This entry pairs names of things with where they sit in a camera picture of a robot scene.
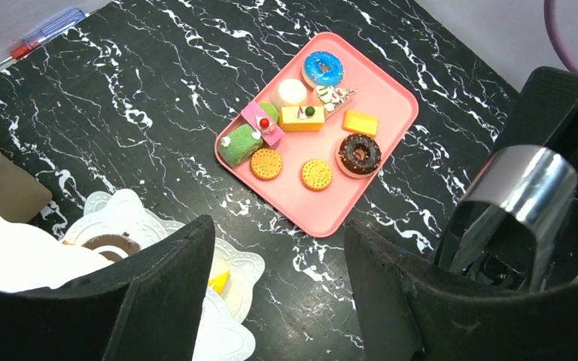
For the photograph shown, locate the chocolate cake cube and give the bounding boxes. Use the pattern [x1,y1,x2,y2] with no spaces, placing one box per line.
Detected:
[82,232,141,262]

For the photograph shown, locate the chocolate donut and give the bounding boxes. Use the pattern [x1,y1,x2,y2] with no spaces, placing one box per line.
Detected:
[336,134,382,178]

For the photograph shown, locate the green round macaron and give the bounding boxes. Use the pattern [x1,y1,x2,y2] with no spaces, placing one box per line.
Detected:
[258,102,279,123]

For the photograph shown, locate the pink cake slice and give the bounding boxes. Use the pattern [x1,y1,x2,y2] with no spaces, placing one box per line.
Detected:
[240,102,284,148]

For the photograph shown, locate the pink serving tray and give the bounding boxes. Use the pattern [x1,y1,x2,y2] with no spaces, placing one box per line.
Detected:
[218,32,418,238]

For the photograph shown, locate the blue donut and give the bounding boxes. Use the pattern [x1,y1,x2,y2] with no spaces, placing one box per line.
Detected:
[302,50,344,88]

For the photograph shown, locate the white round cake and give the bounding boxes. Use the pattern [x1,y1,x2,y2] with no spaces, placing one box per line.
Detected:
[272,78,308,108]

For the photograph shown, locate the white three-tier cake stand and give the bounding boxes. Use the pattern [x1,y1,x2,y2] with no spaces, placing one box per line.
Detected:
[0,196,256,360]

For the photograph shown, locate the tan plastic tool case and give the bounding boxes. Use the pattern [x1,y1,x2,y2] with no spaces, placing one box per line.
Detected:
[0,151,52,223]

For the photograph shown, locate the orange biscuit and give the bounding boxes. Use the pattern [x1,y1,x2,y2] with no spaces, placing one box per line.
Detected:
[342,110,379,138]

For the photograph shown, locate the yellow cake slice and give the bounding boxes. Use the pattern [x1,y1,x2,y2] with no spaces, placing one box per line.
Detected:
[208,271,230,295]

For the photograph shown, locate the yellow cake with cherry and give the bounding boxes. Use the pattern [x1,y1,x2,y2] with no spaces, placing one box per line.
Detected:
[280,105,325,132]

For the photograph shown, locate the round orange waffle cookie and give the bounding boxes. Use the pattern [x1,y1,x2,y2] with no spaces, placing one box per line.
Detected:
[250,148,283,181]

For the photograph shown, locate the white triangular cake slice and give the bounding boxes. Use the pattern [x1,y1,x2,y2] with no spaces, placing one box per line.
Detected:
[312,86,358,118]

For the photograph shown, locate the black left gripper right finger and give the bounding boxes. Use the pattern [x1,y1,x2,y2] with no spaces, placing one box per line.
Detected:
[345,221,578,360]

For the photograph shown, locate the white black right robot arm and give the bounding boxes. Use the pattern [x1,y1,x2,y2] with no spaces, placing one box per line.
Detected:
[493,66,578,287]

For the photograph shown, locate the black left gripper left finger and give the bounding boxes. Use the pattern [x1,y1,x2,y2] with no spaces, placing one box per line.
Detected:
[0,215,215,360]

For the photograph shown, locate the green roll cake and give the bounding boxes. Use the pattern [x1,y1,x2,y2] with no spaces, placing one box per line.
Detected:
[218,124,263,168]

